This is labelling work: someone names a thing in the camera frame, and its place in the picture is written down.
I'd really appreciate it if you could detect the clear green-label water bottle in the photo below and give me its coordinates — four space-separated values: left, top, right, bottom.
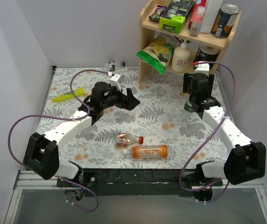
184 98 194 112

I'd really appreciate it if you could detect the small black-cap clear bottle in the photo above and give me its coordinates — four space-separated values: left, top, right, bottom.
103 61 126 72

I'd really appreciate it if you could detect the white green bottle cap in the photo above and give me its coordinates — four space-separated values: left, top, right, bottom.
186 117 192 123

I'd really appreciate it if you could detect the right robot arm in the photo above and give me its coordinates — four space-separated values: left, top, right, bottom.
183 73 266 186

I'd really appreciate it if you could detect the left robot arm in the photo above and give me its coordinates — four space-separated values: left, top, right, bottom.
23 82 140 187

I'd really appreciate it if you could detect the white pump lotion bottle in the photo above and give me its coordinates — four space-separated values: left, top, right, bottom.
171 40 191 72

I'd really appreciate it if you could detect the red-cap clear bottle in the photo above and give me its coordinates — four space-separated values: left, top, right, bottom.
116 133 144 147

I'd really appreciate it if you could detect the pink spray bottle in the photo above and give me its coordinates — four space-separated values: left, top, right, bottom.
189 6 205 37

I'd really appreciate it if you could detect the orange drink bottle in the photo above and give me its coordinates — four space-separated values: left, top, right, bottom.
123 145 168 159

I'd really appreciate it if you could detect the white tall bottle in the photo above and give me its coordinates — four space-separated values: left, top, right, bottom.
200 0 223 33

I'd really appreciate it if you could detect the black canister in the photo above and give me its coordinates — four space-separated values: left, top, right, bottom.
193 45 220 62

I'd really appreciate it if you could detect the cassava chips bag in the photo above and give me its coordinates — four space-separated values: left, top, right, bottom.
156 33 185 48

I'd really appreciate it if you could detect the green chips bag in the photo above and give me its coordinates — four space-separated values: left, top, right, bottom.
136 38 175 74

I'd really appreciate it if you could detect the yellow green tube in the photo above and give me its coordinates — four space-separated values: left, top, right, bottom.
52 87 85 103

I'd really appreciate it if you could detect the floral table mat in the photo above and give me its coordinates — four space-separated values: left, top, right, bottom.
27 66 232 169

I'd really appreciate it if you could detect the green black box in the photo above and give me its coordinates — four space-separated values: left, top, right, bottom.
159 0 195 34

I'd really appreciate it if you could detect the tin food can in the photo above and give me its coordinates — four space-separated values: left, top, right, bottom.
211 3 240 38

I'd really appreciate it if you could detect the wooden shelf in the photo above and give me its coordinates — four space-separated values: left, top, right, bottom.
137 0 242 92

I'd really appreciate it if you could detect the dark snack packet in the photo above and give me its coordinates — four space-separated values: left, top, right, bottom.
149 5 167 22

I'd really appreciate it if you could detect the red white carton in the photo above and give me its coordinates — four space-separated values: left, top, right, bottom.
188 0 207 28

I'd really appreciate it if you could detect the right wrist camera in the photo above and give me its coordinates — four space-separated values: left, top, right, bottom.
194 62 210 76

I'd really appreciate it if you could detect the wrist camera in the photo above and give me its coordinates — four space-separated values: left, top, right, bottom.
107 71 122 91
194 62 210 76

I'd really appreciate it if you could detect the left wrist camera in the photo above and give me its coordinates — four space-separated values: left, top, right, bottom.
107 71 122 91

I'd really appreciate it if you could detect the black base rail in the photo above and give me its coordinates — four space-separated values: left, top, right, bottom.
56 168 214 198

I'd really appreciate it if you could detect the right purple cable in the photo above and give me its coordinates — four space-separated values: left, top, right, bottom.
178 61 237 203

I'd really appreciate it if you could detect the purple cable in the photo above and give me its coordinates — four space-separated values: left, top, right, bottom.
178 61 237 203
8 69 112 213

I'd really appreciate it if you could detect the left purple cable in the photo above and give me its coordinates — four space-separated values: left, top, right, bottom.
8 69 112 213

